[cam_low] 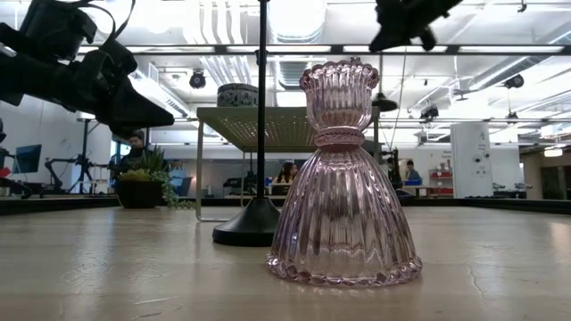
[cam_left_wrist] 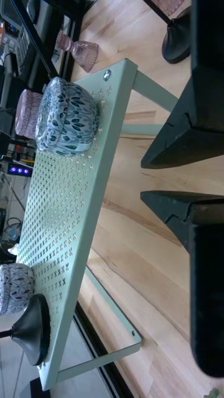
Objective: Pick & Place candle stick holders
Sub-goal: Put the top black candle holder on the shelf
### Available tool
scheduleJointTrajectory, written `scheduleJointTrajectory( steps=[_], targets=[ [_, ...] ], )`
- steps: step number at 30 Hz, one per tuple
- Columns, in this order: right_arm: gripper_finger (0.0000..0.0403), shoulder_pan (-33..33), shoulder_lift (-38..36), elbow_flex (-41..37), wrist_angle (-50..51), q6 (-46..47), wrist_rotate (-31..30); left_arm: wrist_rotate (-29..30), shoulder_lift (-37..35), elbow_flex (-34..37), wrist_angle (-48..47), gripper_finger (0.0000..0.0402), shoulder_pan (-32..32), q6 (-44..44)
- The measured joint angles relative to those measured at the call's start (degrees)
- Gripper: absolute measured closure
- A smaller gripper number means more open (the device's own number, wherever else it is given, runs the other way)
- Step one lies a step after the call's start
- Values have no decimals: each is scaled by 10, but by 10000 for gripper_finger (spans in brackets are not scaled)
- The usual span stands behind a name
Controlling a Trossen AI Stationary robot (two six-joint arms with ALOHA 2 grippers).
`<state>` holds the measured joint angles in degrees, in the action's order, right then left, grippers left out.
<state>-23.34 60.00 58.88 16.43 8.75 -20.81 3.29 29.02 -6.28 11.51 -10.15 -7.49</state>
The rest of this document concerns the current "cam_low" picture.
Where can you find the black hanging spotlight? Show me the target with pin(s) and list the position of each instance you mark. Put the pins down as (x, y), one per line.
(514, 81)
(197, 80)

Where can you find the green perforated metal shelf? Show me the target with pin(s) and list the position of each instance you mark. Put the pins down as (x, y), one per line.
(285, 127)

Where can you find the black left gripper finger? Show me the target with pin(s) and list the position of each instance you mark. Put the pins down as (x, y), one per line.
(129, 111)

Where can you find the person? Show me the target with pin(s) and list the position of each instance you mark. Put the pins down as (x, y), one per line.
(136, 142)
(289, 170)
(412, 171)

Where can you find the black aluminium table frame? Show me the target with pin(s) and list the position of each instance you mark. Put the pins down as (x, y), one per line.
(513, 206)

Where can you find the white pillar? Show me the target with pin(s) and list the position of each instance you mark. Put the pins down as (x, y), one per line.
(471, 160)

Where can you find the pink ribbed glass candle holder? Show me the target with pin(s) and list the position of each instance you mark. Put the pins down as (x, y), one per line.
(343, 214)

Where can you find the black overhead bar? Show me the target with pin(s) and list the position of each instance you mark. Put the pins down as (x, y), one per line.
(334, 49)

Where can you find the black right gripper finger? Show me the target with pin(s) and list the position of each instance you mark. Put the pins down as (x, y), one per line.
(392, 35)

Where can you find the potted green plant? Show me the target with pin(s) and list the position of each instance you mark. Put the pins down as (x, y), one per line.
(138, 194)

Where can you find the blue computer monitor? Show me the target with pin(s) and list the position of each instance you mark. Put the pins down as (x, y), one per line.
(27, 158)

